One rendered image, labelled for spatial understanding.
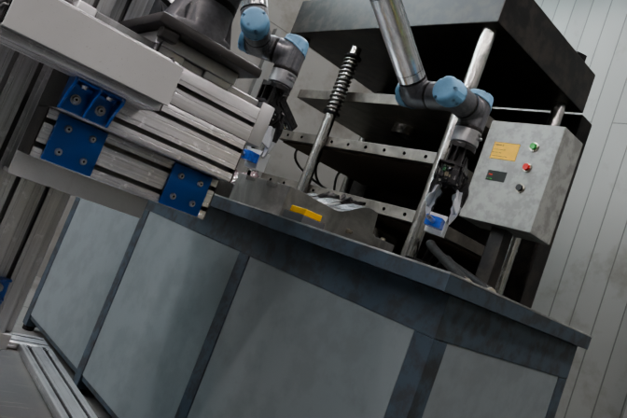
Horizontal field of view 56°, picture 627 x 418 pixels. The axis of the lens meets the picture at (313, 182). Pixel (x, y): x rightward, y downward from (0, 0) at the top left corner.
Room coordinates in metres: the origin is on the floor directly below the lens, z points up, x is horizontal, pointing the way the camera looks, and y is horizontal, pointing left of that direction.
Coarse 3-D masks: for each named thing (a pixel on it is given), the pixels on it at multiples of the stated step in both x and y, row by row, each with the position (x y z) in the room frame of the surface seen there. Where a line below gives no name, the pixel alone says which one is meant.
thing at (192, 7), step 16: (176, 0) 1.10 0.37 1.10; (192, 0) 1.09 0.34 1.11; (208, 0) 1.09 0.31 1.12; (224, 0) 1.10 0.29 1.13; (176, 16) 1.08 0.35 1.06; (192, 16) 1.08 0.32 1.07; (208, 16) 1.08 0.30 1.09; (224, 16) 1.11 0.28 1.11; (208, 32) 1.08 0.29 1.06; (224, 32) 1.11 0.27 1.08
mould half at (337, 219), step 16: (240, 176) 1.80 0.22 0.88; (240, 192) 1.78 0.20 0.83; (256, 192) 1.72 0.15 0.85; (272, 192) 1.66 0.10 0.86; (288, 192) 1.62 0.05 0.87; (272, 208) 1.64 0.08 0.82; (288, 208) 1.63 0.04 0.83; (304, 208) 1.67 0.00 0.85; (320, 208) 1.70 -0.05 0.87; (336, 208) 1.79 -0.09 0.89; (352, 208) 1.79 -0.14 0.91; (368, 208) 1.82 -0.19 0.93; (336, 224) 1.76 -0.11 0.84; (352, 224) 1.80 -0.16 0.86; (368, 224) 1.84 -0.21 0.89; (368, 240) 1.86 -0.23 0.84
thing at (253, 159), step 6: (246, 150) 1.63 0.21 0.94; (252, 150) 1.68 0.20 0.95; (258, 150) 1.66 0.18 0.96; (246, 156) 1.63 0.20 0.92; (252, 156) 1.64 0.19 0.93; (258, 156) 1.65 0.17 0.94; (246, 162) 1.68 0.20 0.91; (252, 162) 1.66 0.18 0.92; (258, 162) 1.66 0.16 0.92; (264, 162) 1.67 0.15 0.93; (252, 168) 1.68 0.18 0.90; (258, 168) 1.66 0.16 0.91; (264, 168) 1.68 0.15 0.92
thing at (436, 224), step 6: (426, 216) 1.47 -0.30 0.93; (432, 216) 1.52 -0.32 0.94; (438, 216) 1.51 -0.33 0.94; (444, 216) 1.55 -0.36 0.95; (426, 222) 1.52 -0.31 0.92; (432, 222) 1.51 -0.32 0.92; (438, 222) 1.51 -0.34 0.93; (444, 222) 1.54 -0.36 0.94; (426, 228) 1.56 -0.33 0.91; (432, 228) 1.56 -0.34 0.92; (438, 228) 1.51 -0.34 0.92; (444, 228) 1.54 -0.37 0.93; (438, 234) 1.55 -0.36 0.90; (444, 234) 1.57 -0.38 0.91
